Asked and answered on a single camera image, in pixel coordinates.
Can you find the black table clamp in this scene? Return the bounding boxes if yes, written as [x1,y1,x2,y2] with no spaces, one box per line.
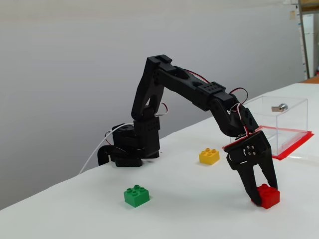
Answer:
[96,145,112,167]

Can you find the brown wooden surface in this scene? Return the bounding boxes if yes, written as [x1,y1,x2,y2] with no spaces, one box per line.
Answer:
[298,76,319,85]

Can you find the transparent plastic box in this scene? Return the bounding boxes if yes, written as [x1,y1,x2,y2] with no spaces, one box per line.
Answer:
[240,96,309,157]

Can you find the grey metal shelf post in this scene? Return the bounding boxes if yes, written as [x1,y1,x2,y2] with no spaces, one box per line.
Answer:
[298,0,311,80]

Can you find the silver metal box lock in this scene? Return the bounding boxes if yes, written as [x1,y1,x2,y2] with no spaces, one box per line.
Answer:
[271,103,289,113]

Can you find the green lego brick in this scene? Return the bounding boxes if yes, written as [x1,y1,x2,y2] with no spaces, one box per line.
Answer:
[123,184,151,208]

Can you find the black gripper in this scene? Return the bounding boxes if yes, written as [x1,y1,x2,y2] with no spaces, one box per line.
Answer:
[223,129,278,206]

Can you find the white refrigerator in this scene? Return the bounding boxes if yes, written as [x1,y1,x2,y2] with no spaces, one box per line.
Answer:
[302,13,315,79]

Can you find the red lego brick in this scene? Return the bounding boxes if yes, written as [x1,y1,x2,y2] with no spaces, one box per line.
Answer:
[251,183,281,209]

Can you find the white cable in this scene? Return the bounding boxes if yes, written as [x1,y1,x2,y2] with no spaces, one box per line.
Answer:
[79,123,135,175]

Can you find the yellow lego brick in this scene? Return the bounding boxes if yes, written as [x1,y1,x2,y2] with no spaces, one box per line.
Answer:
[198,148,221,166]

